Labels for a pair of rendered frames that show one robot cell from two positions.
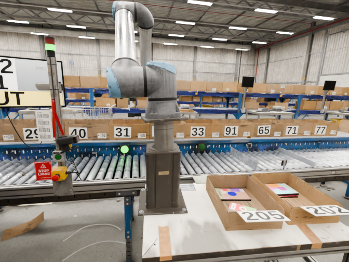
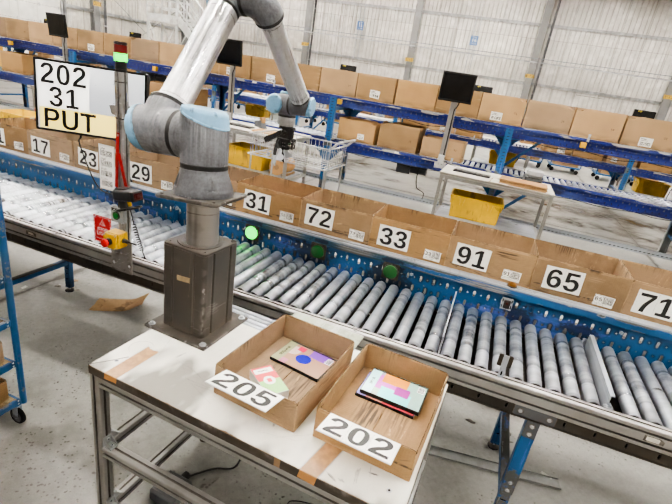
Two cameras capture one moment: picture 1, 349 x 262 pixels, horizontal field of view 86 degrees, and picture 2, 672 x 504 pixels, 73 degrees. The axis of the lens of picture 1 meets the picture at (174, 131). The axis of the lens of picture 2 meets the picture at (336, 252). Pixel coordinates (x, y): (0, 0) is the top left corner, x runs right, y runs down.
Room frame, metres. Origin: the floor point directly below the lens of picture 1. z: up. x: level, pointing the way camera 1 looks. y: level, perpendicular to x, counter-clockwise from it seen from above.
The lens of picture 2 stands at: (-0.04, -1.02, 1.67)
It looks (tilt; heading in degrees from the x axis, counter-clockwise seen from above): 21 degrees down; 28
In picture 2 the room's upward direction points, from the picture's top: 9 degrees clockwise
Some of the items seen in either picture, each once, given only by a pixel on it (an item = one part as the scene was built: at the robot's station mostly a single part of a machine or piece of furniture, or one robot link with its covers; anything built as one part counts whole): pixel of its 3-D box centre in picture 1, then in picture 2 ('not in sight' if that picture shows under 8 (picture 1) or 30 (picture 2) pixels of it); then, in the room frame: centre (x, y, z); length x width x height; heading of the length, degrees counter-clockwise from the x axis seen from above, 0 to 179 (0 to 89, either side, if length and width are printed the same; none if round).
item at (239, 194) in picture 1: (231, 194); (304, 360); (1.07, -0.37, 0.76); 0.19 x 0.14 x 0.02; 92
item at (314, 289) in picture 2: (179, 165); (315, 288); (1.61, -0.05, 0.72); 0.52 x 0.05 x 0.05; 11
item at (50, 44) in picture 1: (50, 44); (120, 53); (1.17, 0.74, 1.62); 0.05 x 0.05 x 0.06
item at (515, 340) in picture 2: (268, 160); (515, 350); (1.78, -0.95, 0.72); 0.52 x 0.05 x 0.05; 11
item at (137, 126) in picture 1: (130, 129); (279, 199); (1.96, 0.48, 0.96); 0.39 x 0.29 x 0.17; 101
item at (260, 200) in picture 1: (238, 197); (288, 365); (0.96, -0.37, 0.80); 0.38 x 0.28 x 0.10; 5
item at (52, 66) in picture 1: (58, 131); (122, 179); (1.17, 0.74, 1.11); 0.12 x 0.05 x 0.88; 101
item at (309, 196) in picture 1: (289, 194); (385, 402); (1.02, -0.69, 0.80); 0.38 x 0.28 x 0.10; 7
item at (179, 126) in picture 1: (166, 128); (343, 215); (2.04, 0.09, 0.96); 0.39 x 0.29 x 0.17; 101
